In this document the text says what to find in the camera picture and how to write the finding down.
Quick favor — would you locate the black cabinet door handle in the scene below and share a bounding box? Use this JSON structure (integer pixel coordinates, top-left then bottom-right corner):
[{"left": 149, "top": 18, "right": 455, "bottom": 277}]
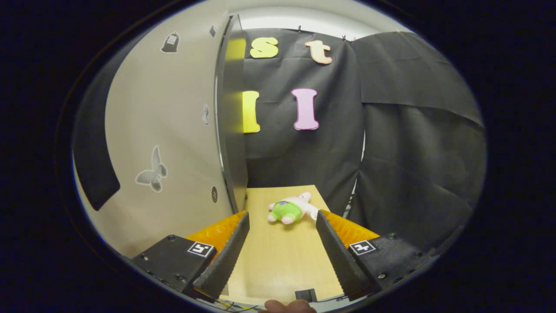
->
[{"left": 72, "top": 65, "right": 121, "bottom": 212}]

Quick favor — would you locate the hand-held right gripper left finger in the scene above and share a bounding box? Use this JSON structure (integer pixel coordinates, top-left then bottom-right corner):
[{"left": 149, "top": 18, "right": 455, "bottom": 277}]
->
[{"left": 130, "top": 212, "right": 251, "bottom": 304}]

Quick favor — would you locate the dark grey cabinet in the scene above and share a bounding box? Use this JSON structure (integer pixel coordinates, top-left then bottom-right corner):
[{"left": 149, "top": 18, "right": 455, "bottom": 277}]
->
[{"left": 215, "top": 15, "right": 249, "bottom": 214}]

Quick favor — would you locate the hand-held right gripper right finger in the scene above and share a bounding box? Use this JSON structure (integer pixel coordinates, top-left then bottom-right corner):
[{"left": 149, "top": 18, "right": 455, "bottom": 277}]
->
[{"left": 316, "top": 210, "right": 439, "bottom": 302}]

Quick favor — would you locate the green and pink plush toy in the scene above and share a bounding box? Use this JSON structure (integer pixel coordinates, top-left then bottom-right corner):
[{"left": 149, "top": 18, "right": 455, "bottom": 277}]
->
[{"left": 267, "top": 192, "right": 320, "bottom": 225}]

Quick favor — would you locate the black backdrop cloth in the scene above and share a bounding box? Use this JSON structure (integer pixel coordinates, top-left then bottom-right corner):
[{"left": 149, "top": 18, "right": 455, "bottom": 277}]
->
[{"left": 237, "top": 28, "right": 487, "bottom": 257}]

